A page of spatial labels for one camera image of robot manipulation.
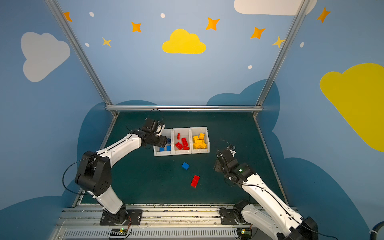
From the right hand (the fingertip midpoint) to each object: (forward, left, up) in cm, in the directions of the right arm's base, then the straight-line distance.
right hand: (221, 162), depth 80 cm
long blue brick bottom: (+13, +38, -12) cm, 42 cm away
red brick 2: (+16, +22, -13) cm, 30 cm away
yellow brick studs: (+18, +13, -8) cm, 24 cm away
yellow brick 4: (+15, +15, -10) cm, 23 cm away
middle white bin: (+26, +24, -9) cm, 36 cm away
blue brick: (+11, +32, -7) cm, 35 cm away
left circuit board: (-34, +51, -16) cm, 64 cm away
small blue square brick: (+16, +32, -5) cm, 37 cm away
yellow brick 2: (+24, +11, -10) cm, 29 cm away
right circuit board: (-30, -11, -16) cm, 36 cm away
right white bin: (+28, +16, -10) cm, 33 cm away
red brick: (+24, +28, -10) cm, 38 cm away
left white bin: (+23, +34, -7) cm, 41 cm away
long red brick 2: (-7, +14, -12) cm, 20 cm away
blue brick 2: (+2, +21, -12) cm, 24 cm away
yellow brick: (+22, +15, -9) cm, 28 cm away
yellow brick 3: (+16, +10, -10) cm, 22 cm away
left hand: (+15, +36, -2) cm, 39 cm away
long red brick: (+19, +23, -11) cm, 32 cm away
